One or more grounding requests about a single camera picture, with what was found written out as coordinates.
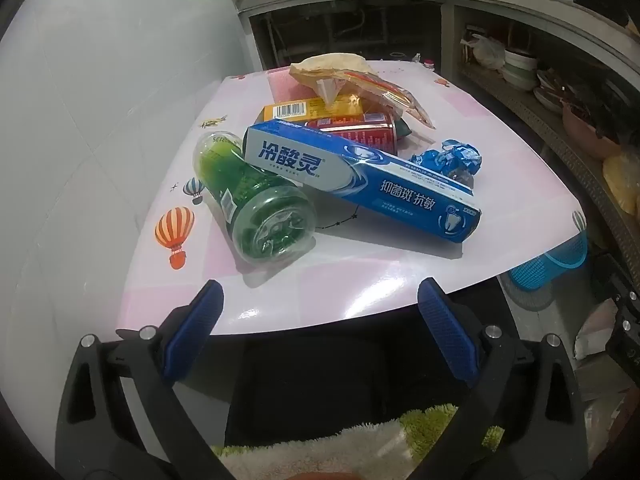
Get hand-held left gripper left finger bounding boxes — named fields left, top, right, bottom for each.
left=54, top=279, right=236, bottom=480

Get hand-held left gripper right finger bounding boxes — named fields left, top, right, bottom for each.
left=415, top=277, right=583, bottom=480

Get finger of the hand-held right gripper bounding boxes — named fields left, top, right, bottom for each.
left=595, top=254, right=640, bottom=378

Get blue mesh basket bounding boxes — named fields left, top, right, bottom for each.
left=510, top=232, right=590, bottom=292

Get green plastic bottle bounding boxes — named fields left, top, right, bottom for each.
left=194, top=131, right=317, bottom=265

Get blue wrapper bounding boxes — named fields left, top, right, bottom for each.
left=407, top=137, right=483, bottom=186

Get blue toothpaste box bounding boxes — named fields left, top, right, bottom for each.
left=243, top=120, right=482, bottom=246

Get red drink can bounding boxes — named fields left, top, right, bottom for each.
left=305, top=111, right=401, bottom=156

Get clear orange snack wrapper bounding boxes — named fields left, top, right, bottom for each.
left=340, top=71, right=432, bottom=128

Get yellow cardboard box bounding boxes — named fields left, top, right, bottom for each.
left=263, top=96, right=371, bottom=123

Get yellow bag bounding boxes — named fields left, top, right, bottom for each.
left=602, top=152, right=640, bottom=216

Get fuzzy white green garment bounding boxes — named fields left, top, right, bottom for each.
left=210, top=402, right=506, bottom=480

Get brown bowl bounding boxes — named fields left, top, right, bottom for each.
left=560, top=100, right=621, bottom=161

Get stacked plates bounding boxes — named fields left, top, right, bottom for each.
left=534, top=70, right=566, bottom=113

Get stacked white bowls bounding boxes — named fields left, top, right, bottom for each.
left=502, top=49, right=540, bottom=92

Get white plastic bag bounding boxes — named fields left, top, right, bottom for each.
left=461, top=34, right=506, bottom=70

